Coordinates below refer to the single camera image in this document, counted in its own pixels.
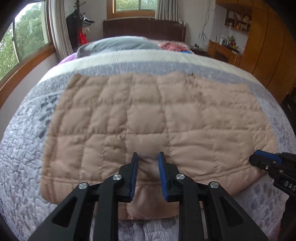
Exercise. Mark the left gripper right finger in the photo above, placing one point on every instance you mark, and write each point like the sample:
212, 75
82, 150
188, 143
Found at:
206, 212

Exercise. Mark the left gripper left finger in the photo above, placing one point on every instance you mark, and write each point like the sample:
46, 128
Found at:
90, 212

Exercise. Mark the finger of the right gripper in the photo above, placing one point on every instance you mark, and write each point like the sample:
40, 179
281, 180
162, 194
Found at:
264, 160

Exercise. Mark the tan quilted puffer jacket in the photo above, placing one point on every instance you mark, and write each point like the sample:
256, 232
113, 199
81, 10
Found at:
206, 128

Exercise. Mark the coat rack with clothes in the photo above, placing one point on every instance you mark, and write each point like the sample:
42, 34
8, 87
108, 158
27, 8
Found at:
78, 26

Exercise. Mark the grey floral quilted bedspread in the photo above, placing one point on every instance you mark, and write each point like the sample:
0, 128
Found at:
23, 143

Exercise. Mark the wooden wardrobe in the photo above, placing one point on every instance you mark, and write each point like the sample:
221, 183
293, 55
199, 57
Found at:
270, 49

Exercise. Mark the wooden desk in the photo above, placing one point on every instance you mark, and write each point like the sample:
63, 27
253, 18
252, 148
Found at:
223, 53

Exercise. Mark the red patterned cloth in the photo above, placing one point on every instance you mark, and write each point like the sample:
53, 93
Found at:
174, 46

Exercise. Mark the dark wooden headboard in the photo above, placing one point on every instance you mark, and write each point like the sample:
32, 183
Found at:
145, 27

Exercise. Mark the grey pillow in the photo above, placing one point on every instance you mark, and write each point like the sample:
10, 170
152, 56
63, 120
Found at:
116, 44

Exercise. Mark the side window curtain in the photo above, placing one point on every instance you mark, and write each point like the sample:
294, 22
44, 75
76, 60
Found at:
59, 29

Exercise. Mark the rear window curtain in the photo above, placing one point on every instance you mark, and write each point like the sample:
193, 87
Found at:
167, 10

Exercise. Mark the wall shelf with items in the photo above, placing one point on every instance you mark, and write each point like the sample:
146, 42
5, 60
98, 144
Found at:
238, 21

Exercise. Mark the wooden side window frame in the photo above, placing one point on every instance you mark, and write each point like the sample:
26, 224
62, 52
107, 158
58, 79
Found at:
26, 41

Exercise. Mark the wooden rear window frame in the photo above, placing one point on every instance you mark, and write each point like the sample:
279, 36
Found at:
129, 9

